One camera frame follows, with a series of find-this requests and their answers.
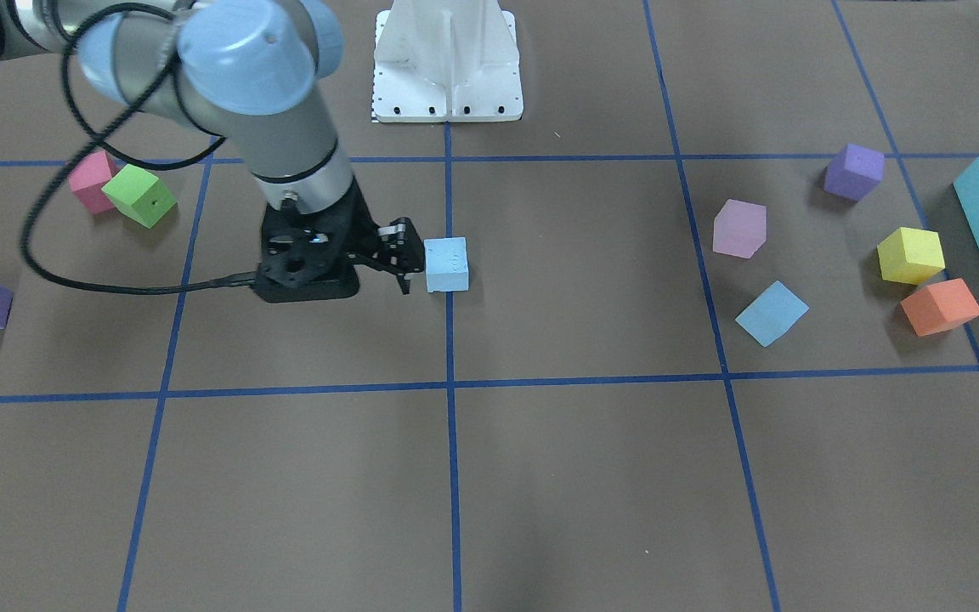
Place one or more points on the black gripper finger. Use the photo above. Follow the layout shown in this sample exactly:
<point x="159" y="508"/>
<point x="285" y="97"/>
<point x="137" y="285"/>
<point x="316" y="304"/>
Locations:
<point x="396" y="249"/>

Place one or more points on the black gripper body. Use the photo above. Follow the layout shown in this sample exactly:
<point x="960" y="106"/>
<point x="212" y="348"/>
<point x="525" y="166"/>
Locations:
<point x="365" y="226"/>

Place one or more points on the light blue foam block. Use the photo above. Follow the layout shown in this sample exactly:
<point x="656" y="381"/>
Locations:
<point x="446" y="267"/>
<point x="772" y="314"/>

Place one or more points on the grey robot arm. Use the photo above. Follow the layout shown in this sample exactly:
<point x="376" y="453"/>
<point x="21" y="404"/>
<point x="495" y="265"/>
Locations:
<point x="244" y="72"/>

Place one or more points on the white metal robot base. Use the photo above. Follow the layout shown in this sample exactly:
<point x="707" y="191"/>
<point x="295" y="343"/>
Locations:
<point x="446" y="61"/>

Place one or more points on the green foam block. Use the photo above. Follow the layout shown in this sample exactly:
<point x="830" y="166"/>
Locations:
<point x="140" y="195"/>

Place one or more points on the pink foam block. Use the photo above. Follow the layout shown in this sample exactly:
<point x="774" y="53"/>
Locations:
<point x="88" y="179"/>

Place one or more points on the lilac foam block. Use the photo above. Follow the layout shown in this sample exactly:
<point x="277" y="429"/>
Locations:
<point x="739" y="229"/>

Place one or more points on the yellow foam block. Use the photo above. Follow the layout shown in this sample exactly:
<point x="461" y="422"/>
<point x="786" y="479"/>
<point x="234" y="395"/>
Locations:
<point x="910" y="256"/>

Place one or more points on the orange foam block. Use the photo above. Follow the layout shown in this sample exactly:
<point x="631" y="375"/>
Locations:
<point x="940" y="307"/>

